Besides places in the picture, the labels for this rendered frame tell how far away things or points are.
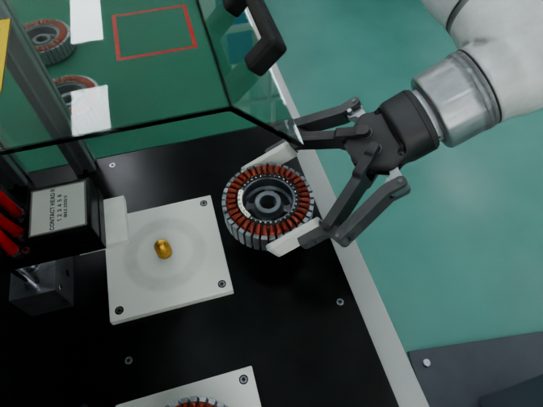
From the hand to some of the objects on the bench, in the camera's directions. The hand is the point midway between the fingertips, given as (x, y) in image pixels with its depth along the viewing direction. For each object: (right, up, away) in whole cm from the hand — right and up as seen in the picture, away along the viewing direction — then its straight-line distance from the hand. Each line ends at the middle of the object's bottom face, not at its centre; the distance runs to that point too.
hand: (271, 203), depth 51 cm
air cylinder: (-28, -10, +2) cm, 30 cm away
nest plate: (-14, -7, +4) cm, 16 cm away
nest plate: (-7, -26, -9) cm, 29 cm away
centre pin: (-14, -6, +3) cm, 16 cm away
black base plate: (-12, -18, -1) cm, 22 cm away
